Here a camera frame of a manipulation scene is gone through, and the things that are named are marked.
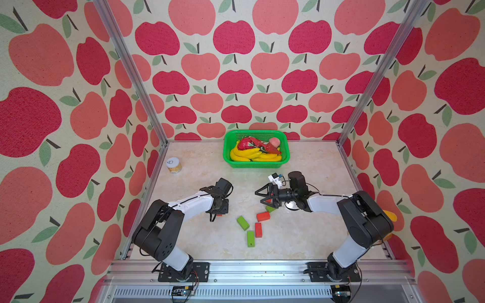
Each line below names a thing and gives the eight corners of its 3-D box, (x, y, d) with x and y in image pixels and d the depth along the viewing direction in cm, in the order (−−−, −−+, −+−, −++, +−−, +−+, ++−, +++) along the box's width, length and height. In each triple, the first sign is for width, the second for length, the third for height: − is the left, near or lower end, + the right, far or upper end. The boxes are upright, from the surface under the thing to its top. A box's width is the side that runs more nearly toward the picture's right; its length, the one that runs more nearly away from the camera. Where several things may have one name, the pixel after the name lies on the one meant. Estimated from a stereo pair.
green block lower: (247, 247, 83) (247, 245, 81) (247, 233, 86) (247, 231, 84) (254, 247, 83) (255, 245, 81) (254, 233, 86) (254, 231, 84)
